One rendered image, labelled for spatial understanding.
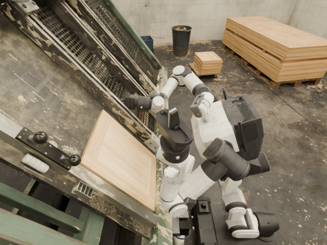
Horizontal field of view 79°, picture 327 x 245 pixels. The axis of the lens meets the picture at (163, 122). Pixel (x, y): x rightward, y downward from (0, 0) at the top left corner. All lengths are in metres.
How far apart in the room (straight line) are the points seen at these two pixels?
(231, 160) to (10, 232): 0.69
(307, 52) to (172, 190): 4.00
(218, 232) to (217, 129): 1.21
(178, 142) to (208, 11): 6.25
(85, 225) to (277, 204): 1.97
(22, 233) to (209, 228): 1.49
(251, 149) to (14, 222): 0.91
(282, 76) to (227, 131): 3.57
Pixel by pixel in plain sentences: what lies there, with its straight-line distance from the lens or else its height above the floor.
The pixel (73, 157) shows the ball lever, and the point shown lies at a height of 1.44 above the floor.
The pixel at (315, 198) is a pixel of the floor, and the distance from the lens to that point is 2.72.
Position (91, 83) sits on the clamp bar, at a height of 1.42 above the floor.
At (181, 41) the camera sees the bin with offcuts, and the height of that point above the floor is 0.39.
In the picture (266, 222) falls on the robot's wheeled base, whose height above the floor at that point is 0.35.
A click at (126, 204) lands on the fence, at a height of 1.09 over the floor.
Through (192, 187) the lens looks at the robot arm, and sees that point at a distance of 0.84.
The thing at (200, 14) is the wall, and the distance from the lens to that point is 6.57.
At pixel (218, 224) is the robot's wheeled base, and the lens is 1.97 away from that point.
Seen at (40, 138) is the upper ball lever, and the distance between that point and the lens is 0.65.
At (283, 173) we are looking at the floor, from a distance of 2.76.
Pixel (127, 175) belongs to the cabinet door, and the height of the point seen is 1.08.
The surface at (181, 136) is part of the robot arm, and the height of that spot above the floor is 1.57.
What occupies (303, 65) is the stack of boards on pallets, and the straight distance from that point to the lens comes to 4.58.
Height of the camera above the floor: 1.91
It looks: 39 degrees down
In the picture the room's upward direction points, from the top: straight up
